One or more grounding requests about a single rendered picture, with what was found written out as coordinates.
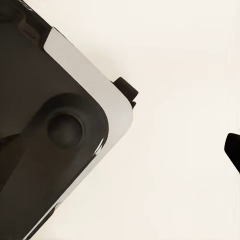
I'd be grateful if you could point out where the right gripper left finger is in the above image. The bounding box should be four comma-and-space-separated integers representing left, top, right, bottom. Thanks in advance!
0, 133, 26, 193

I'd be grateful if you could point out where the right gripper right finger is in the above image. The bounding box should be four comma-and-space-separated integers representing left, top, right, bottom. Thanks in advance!
224, 133, 240, 173

